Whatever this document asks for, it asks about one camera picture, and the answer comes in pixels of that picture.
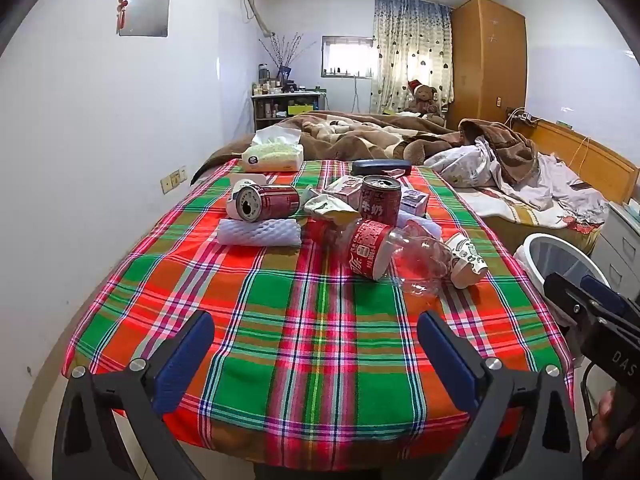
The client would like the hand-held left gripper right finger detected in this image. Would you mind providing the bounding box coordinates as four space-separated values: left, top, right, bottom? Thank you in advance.
417 310 583 480

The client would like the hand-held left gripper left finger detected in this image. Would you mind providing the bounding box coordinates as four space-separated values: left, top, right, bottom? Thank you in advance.
52 310 216 480

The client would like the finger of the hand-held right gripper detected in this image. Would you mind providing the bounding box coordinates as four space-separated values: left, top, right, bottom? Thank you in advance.
580 274 630 317
543 272 601 333

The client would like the white trash bin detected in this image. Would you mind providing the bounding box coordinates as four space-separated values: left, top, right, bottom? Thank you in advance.
514 232 598 333

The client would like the patterned paper cup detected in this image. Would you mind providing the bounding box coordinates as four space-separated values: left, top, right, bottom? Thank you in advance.
445 231 488 289

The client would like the clear bottle red label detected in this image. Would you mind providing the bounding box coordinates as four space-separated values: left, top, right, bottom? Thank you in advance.
306 217 453 297

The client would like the white foam net sleeve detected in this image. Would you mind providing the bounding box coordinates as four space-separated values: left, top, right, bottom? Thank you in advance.
217 217 302 247

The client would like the purple carton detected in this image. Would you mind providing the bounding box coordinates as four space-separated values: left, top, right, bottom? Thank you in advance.
398 189 430 217

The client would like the red drink can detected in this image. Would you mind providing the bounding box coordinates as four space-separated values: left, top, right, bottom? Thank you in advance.
232 183 301 222
360 175 402 226

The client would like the snack wrapper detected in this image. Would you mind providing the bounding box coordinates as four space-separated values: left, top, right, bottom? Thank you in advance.
303 192 362 226

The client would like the pink white carton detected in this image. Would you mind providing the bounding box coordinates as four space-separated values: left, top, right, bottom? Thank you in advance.
324 176 366 211

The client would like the person's right hand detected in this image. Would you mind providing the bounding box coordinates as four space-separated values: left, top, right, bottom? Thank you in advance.
586 389 617 455

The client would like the grey drawer cabinet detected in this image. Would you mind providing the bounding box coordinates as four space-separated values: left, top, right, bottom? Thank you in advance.
590 200 640 301

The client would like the floral bed sheet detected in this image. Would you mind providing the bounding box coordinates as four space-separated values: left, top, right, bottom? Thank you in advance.
460 180 603 256

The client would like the lilac quilt cover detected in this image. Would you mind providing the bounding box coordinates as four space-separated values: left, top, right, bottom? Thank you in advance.
492 152 608 211

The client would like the plaid tablecloth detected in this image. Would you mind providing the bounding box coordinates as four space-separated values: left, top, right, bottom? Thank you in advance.
61 159 576 466

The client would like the wooden bed headboard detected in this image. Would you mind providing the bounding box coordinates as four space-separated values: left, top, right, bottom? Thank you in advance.
530 119 640 206

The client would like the plain brown blanket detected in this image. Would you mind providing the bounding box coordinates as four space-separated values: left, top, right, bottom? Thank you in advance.
459 119 541 198

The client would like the white printed pillow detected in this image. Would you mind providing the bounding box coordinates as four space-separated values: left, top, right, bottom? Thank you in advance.
425 136 501 188

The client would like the black remote control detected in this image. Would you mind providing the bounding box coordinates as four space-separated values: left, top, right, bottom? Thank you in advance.
351 159 412 178

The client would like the brown teddy bear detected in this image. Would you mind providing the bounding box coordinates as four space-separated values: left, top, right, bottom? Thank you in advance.
405 80 446 121

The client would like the wooden wardrobe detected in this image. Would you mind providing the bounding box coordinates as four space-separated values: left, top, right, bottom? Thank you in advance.
446 0 528 131

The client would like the brown patterned blanket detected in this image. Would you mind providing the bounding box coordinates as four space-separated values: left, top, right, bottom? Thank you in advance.
190 110 463 186

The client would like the cluttered shelf unit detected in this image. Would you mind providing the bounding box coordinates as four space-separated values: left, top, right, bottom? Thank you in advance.
251 91 326 133

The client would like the patterned curtain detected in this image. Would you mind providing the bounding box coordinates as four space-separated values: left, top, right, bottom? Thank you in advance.
371 0 455 116

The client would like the small window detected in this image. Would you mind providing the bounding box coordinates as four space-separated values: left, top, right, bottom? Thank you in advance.
321 36 376 79

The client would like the vase of dry branches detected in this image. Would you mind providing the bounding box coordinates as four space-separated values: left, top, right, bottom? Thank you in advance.
259 32 318 86

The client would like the air conditioner pipe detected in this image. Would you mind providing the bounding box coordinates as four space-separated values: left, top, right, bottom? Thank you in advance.
240 0 277 41

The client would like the square wall mirror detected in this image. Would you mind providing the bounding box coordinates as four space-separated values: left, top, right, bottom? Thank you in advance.
118 0 171 38

